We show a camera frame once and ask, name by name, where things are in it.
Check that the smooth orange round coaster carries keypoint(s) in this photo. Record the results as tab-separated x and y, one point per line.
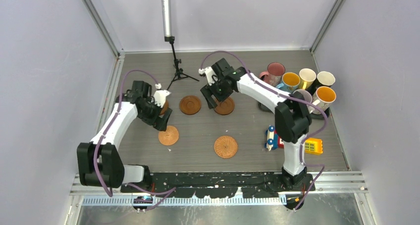
168	137

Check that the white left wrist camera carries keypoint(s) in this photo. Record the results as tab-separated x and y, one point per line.
160	95

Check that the woven rattan round coaster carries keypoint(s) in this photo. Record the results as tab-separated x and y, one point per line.
225	147

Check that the brown wooden coaster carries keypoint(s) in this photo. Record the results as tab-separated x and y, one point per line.
226	107
165	107

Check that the yellow mug white inside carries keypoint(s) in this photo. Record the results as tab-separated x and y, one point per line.
307	77

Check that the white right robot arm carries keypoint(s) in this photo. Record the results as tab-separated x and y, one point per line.
291	116

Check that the pink floral mug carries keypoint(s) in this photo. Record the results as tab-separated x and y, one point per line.
273	74

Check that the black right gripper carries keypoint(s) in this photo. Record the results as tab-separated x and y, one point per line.
207	91

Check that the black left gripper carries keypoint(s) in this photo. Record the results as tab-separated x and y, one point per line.
159	123

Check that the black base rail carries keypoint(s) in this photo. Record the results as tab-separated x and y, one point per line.
224	184

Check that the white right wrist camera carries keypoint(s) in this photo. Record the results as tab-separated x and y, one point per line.
209	74

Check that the lilac mug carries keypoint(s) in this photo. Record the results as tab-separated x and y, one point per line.
307	96

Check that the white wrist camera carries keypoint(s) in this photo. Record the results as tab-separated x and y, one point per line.
160	95
209	74

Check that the silver microphone on tripod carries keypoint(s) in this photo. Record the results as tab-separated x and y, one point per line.
168	37

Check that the blue mug yellow inside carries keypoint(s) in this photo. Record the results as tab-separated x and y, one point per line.
289	82

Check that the toy block train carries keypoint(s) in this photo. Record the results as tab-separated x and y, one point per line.
273	141

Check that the black plastic tray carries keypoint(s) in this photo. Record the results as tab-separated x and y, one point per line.
262	107

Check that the dark wooden round coaster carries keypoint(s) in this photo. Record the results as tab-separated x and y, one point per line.
190	105

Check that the white mug orange inside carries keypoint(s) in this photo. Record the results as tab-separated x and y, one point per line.
322	98

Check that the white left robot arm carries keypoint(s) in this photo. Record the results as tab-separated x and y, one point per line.
99	162

